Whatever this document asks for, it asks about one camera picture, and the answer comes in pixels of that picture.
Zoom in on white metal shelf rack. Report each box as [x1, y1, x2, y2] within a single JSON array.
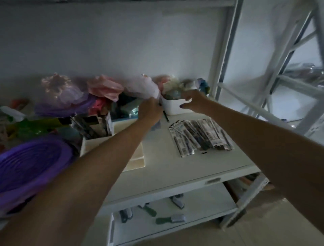
[[218, 0, 324, 138], [84, 0, 270, 246]]

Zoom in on person's left hand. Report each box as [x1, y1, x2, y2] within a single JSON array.
[[138, 97, 164, 128]]

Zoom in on white plastic bag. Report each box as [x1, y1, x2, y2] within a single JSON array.
[[123, 74, 160, 100]]

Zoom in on person's left forearm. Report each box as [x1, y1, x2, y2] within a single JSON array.
[[0, 119, 153, 246]]

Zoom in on pile of packaged pens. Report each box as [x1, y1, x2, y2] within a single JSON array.
[[168, 118, 235, 158]]

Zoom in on open carton of pens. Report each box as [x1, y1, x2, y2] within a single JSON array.
[[70, 113, 113, 140]]

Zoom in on person's right forearm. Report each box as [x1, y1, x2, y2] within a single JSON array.
[[204, 103, 324, 235]]

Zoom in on translucent purple plastic bag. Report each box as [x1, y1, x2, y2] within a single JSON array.
[[34, 73, 97, 118]]

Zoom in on person's right hand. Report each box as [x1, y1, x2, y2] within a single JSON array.
[[180, 90, 212, 115]]

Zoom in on bundle of cloths in bin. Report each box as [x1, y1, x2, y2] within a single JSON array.
[[154, 74, 211, 100]]

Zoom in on pink plastic bag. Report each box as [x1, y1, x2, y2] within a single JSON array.
[[87, 75, 125, 102]]

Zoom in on grey brush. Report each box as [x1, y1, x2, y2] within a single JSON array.
[[169, 194, 185, 210], [119, 208, 134, 224]]

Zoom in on flat white tray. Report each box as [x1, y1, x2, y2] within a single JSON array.
[[80, 121, 146, 173]]

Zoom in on green-handled brush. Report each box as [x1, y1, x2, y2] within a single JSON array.
[[138, 203, 157, 217], [155, 214, 187, 225]]

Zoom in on white spray bottle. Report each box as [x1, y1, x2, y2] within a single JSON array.
[[0, 105, 26, 122]]

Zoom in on green plastic packets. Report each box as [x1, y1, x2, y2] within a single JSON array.
[[10, 119, 65, 140]]

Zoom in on purple plastic basket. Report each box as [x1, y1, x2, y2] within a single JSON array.
[[0, 134, 75, 212]]

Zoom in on small white plastic bin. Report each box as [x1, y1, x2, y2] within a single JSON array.
[[161, 95, 196, 116]]

